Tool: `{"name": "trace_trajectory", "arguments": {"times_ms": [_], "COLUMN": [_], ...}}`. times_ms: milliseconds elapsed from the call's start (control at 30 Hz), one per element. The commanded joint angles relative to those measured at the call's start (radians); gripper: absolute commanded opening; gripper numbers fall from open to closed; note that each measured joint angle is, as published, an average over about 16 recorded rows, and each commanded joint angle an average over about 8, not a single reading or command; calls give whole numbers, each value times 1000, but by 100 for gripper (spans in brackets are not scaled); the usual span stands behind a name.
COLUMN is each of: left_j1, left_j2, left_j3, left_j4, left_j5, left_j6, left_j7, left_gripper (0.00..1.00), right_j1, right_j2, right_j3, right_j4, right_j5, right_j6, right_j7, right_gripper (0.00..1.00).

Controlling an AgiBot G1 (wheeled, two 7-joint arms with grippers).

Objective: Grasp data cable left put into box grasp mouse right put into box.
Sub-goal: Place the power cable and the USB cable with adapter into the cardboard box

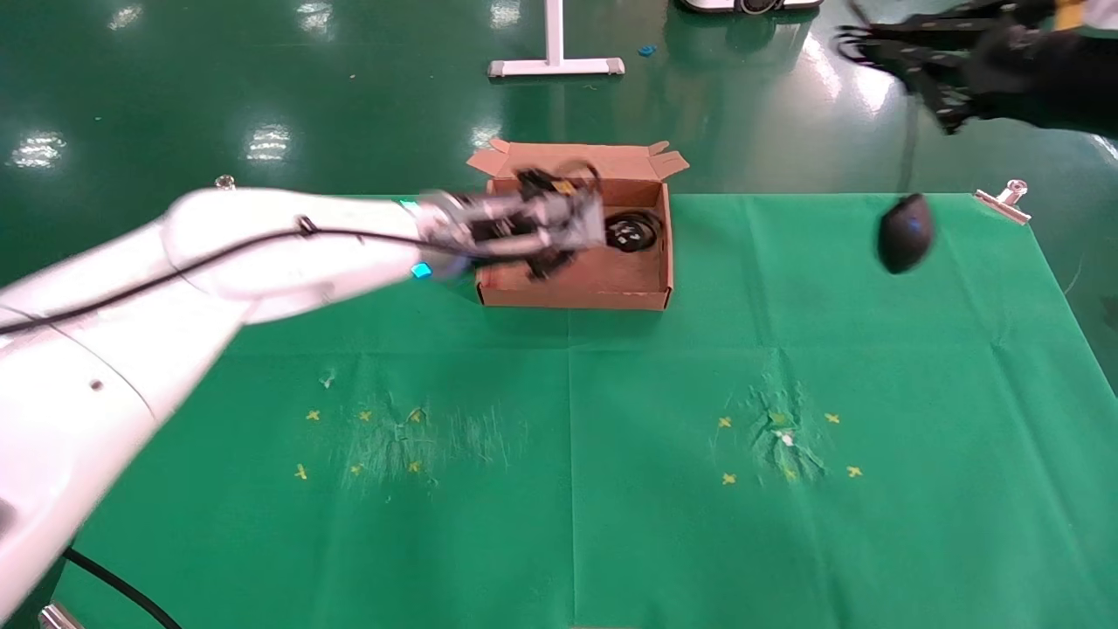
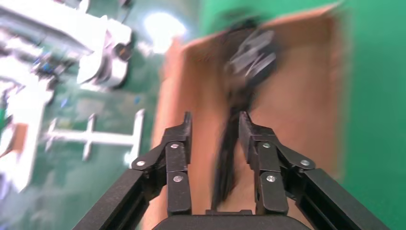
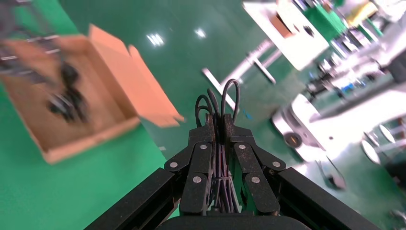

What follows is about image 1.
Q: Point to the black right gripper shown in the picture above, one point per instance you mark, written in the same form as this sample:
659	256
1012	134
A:
1057	83

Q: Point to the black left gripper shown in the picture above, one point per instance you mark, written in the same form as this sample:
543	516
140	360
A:
520	240

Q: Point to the green table cloth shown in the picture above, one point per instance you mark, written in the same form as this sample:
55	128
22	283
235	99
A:
568	542

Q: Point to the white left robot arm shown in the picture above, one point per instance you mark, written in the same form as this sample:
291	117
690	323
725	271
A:
131	349

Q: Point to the open brown cardboard box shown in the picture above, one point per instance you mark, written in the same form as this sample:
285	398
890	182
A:
603	279

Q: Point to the black and white machine base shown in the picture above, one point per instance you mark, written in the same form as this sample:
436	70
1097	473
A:
751	5

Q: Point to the white T-shaped stand base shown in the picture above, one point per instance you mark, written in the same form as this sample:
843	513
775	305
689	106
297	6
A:
555	65

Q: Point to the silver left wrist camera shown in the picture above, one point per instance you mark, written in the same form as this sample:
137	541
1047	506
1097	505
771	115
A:
559	214

